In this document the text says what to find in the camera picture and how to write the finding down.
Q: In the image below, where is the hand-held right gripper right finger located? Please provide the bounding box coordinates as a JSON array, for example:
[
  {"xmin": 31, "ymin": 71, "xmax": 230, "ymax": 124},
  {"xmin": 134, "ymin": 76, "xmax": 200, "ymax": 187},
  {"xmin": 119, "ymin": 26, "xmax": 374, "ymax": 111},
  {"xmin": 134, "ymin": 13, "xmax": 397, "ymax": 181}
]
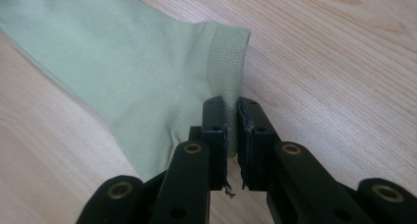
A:
[{"xmin": 236, "ymin": 96, "xmax": 283, "ymax": 193}]

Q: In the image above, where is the light green garment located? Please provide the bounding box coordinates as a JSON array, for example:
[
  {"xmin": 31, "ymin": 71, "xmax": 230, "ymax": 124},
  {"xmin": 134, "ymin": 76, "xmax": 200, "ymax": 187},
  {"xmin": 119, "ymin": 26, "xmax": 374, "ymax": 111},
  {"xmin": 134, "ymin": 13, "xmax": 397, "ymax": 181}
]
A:
[{"xmin": 0, "ymin": 0, "xmax": 252, "ymax": 183}]

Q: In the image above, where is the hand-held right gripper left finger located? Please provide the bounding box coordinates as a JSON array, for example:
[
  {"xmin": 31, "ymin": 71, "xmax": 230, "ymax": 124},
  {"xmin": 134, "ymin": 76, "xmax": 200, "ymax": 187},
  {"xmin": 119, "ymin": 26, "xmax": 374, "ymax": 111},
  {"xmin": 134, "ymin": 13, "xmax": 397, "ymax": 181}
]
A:
[{"xmin": 188, "ymin": 95, "xmax": 229, "ymax": 193}]

